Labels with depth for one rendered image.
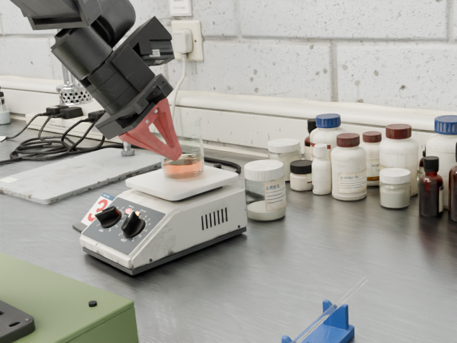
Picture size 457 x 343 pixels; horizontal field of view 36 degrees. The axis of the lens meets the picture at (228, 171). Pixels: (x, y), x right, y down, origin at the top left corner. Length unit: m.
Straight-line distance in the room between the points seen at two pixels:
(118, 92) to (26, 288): 0.26
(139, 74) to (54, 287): 0.28
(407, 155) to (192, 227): 0.37
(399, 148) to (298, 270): 0.31
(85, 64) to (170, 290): 0.29
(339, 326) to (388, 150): 0.44
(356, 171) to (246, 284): 0.33
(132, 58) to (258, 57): 0.58
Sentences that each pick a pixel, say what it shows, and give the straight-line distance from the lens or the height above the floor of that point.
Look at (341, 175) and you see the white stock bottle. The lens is 1.09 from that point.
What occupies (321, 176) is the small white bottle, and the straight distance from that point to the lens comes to 1.12.
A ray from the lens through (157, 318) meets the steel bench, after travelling 0.78.
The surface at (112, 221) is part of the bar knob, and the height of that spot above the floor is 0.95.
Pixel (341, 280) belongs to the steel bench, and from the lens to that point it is 0.84.
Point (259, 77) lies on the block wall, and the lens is 1.41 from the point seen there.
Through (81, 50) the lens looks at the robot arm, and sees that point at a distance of 0.84.
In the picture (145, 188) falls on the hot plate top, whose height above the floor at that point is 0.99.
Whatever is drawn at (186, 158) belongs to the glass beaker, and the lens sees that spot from 0.94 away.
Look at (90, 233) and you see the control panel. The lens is 0.96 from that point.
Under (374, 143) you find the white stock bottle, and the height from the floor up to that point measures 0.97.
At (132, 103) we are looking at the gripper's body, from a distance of 0.83.
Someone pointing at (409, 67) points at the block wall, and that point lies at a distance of 1.22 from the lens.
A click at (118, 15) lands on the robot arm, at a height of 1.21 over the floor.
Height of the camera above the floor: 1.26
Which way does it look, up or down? 16 degrees down
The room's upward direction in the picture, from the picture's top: 4 degrees counter-clockwise
